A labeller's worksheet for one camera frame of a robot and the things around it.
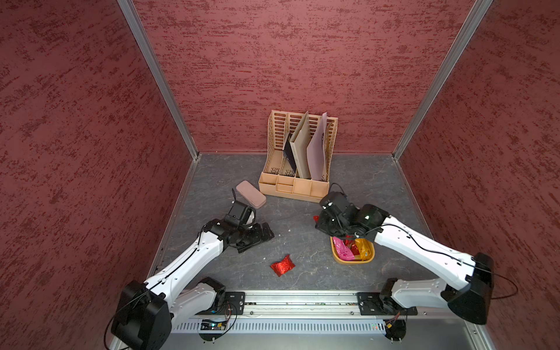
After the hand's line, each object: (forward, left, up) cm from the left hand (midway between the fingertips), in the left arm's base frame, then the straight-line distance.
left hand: (263, 244), depth 80 cm
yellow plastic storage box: (-5, -28, -4) cm, 29 cm away
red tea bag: (+1, -35, -6) cm, 36 cm away
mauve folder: (+35, -21, +13) cm, 43 cm away
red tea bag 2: (-7, -7, -5) cm, 11 cm away
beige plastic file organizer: (+33, -4, 0) cm, 33 cm away
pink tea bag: (-1, -30, -4) cm, 30 cm away
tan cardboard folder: (+35, -13, +19) cm, 42 cm away
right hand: (+3, -20, +8) cm, 21 cm away
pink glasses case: (+27, +9, -7) cm, 30 cm away
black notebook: (+34, -10, +14) cm, 38 cm away
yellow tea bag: (-1, -38, 0) cm, 38 cm away
